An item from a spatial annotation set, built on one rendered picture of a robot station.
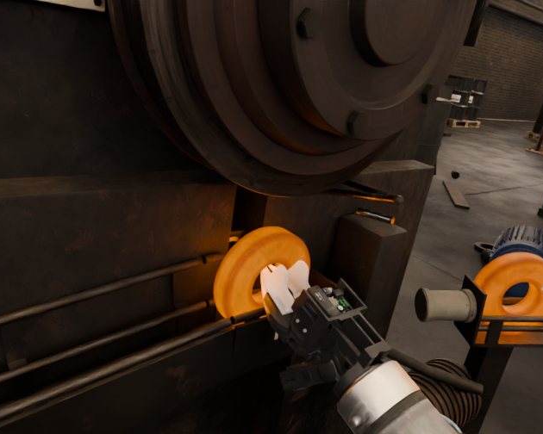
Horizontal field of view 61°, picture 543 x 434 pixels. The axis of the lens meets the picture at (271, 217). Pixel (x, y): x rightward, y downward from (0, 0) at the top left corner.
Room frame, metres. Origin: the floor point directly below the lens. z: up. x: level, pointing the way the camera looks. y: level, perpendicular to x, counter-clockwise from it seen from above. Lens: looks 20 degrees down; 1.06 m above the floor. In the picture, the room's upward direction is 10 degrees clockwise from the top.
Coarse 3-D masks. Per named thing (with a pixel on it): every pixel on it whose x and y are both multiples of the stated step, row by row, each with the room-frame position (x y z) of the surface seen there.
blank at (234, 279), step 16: (240, 240) 0.58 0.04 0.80; (256, 240) 0.58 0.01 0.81; (272, 240) 0.58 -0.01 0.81; (288, 240) 0.60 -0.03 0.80; (240, 256) 0.56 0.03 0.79; (256, 256) 0.57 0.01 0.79; (272, 256) 0.59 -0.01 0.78; (288, 256) 0.61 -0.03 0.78; (304, 256) 0.63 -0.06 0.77; (224, 272) 0.55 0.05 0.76; (240, 272) 0.55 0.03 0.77; (256, 272) 0.57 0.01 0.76; (224, 288) 0.54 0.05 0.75; (240, 288) 0.56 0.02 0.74; (224, 304) 0.54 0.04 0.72; (240, 304) 0.56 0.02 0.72; (256, 304) 0.58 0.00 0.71
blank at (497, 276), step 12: (516, 252) 0.78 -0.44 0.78; (528, 252) 0.78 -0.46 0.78; (492, 264) 0.77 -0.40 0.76; (504, 264) 0.75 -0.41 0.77; (516, 264) 0.75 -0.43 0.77; (528, 264) 0.75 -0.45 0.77; (540, 264) 0.75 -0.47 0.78; (480, 276) 0.76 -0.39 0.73; (492, 276) 0.74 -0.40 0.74; (504, 276) 0.75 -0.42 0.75; (516, 276) 0.75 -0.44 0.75; (528, 276) 0.75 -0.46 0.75; (540, 276) 0.75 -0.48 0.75; (492, 288) 0.75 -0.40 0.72; (504, 288) 0.75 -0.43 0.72; (540, 288) 0.76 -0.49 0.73; (492, 300) 0.75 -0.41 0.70; (528, 300) 0.77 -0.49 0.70; (540, 300) 0.76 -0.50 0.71; (492, 312) 0.75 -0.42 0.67; (504, 312) 0.75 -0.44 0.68; (516, 312) 0.76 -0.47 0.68; (528, 312) 0.76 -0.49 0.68; (540, 312) 0.76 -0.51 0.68; (504, 324) 0.75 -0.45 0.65; (516, 324) 0.75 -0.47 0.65; (528, 324) 0.76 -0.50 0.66; (540, 324) 0.76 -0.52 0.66
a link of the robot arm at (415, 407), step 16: (400, 400) 0.40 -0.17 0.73; (416, 400) 0.41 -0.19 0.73; (384, 416) 0.39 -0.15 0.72; (400, 416) 0.39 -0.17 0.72; (416, 416) 0.39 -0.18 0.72; (432, 416) 0.39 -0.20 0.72; (368, 432) 0.39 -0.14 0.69; (384, 432) 0.38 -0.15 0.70; (400, 432) 0.38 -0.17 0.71; (416, 432) 0.37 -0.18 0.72; (432, 432) 0.38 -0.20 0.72; (448, 432) 0.38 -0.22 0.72
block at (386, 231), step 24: (360, 216) 0.78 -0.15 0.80; (336, 240) 0.77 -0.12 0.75; (360, 240) 0.73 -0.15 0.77; (384, 240) 0.71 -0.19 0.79; (336, 264) 0.76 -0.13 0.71; (360, 264) 0.72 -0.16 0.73; (384, 264) 0.72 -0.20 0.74; (360, 288) 0.71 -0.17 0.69; (384, 288) 0.73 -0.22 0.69; (384, 312) 0.74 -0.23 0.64
